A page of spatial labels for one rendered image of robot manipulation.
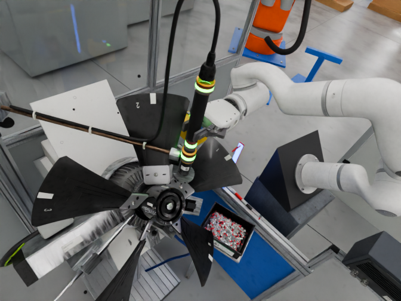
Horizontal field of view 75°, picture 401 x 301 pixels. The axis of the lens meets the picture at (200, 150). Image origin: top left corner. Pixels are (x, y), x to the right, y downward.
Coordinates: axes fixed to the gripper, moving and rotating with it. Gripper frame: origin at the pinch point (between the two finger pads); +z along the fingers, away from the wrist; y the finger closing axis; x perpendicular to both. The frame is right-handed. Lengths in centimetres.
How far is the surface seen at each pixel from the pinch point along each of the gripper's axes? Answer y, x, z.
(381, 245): -59, -22, -34
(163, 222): -7.4, -26.4, 13.4
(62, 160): 12.5, -4.0, 30.2
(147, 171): 8.3, -21.7, 8.1
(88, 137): 32.7, -23.0, 14.9
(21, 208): 54, -73, 42
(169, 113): 13.4, -5.7, -3.4
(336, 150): -28, -144, -243
